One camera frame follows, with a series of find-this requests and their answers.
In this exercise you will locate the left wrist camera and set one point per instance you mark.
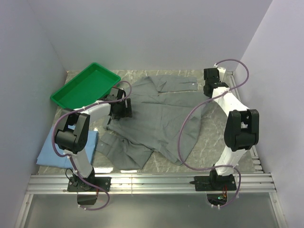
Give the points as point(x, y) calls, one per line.
point(115, 94)

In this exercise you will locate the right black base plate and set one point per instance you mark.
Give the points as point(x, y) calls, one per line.
point(217, 183)

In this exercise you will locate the green plastic tray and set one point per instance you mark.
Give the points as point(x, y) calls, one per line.
point(89, 85)

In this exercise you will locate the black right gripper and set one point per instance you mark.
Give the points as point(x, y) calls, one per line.
point(206, 95)

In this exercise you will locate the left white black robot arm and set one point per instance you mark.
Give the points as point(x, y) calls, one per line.
point(70, 134)

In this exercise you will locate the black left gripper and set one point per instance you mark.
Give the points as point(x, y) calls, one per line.
point(126, 112)

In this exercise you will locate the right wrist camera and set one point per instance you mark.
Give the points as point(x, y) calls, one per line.
point(214, 74)

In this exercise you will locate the grey long sleeve shirt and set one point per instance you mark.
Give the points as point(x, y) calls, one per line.
point(160, 105)

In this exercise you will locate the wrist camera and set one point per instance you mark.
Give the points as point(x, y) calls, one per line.
point(214, 74)
point(115, 94)

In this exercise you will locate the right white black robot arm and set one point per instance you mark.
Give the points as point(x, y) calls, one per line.
point(241, 131)

